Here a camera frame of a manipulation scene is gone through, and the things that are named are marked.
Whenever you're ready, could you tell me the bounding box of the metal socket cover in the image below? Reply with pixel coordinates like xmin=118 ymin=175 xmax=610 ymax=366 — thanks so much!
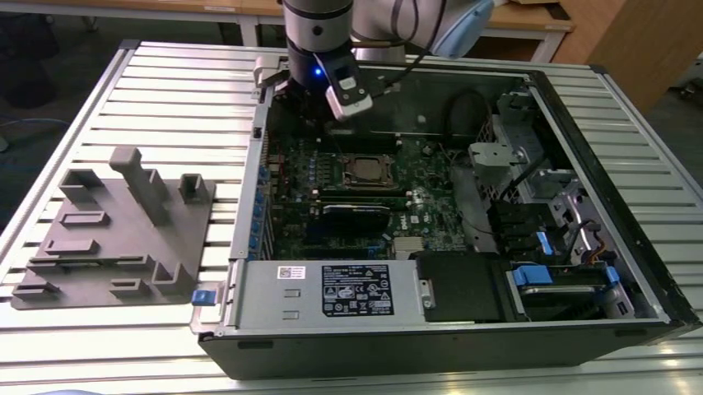
xmin=343 ymin=155 xmax=398 ymax=191

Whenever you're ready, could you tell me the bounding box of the silver CPU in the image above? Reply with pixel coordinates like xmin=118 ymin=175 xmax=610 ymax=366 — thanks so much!
xmin=354 ymin=160 xmax=387 ymax=182

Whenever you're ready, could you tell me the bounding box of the black graphics card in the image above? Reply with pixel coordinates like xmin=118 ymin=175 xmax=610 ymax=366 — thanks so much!
xmin=321 ymin=202 xmax=395 ymax=239

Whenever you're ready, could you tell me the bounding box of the green motherboard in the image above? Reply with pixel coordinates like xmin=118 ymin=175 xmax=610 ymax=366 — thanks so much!
xmin=262 ymin=135 xmax=489 ymax=263

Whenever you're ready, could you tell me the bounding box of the metal drive cage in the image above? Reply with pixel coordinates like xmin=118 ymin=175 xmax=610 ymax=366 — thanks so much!
xmin=470 ymin=92 xmax=584 ymax=207

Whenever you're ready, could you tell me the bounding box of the silver finned heatsink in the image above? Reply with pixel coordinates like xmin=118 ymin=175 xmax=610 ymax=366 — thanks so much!
xmin=393 ymin=236 xmax=427 ymax=253

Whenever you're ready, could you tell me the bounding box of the black office chair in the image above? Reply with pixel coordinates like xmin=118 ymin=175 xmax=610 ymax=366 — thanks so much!
xmin=0 ymin=12 xmax=62 ymax=109

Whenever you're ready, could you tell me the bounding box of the grey parts rack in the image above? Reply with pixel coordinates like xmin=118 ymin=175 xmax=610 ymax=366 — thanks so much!
xmin=10 ymin=146 xmax=219 ymax=310

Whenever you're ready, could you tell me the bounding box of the black plastic bay housing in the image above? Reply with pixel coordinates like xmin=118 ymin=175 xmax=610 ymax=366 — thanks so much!
xmin=488 ymin=201 xmax=557 ymax=254

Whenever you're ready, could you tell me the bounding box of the silver power supply unit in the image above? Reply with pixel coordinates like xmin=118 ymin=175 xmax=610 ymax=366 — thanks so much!
xmin=234 ymin=259 xmax=427 ymax=330

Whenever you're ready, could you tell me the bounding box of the brown wooden cabinet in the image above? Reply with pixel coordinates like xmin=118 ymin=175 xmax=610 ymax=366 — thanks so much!
xmin=565 ymin=0 xmax=703 ymax=114

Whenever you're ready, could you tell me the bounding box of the black plastic shroud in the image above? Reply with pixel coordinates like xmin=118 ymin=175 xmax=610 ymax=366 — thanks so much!
xmin=414 ymin=251 xmax=516 ymax=324

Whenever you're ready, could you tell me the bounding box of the blue disk carrier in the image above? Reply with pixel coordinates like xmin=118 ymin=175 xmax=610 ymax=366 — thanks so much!
xmin=509 ymin=263 xmax=622 ymax=297

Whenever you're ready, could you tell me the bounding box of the wheeled chair base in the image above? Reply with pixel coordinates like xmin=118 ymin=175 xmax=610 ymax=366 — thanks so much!
xmin=668 ymin=55 xmax=703 ymax=100

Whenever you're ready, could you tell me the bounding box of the black PC case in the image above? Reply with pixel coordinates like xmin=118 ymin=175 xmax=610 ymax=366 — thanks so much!
xmin=190 ymin=55 xmax=703 ymax=382

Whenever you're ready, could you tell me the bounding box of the grey plastic case handle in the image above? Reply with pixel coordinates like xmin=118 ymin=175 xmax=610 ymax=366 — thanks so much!
xmin=253 ymin=56 xmax=290 ymax=90

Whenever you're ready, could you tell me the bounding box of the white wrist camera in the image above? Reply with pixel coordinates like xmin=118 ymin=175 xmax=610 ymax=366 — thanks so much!
xmin=325 ymin=55 xmax=377 ymax=122

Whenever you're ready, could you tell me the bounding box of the black sleeved cable loop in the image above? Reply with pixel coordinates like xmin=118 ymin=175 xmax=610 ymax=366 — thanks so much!
xmin=445 ymin=89 xmax=490 ymax=137

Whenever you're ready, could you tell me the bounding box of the silver metal bracket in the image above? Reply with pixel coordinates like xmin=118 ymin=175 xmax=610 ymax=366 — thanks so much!
xmin=469 ymin=142 xmax=530 ymax=181

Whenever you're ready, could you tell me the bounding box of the black flat cable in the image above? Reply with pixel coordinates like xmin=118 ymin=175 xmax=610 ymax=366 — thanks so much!
xmin=497 ymin=156 xmax=545 ymax=202

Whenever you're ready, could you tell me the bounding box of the coloured wire bundle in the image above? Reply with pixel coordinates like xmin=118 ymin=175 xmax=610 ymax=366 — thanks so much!
xmin=581 ymin=242 xmax=616 ymax=267

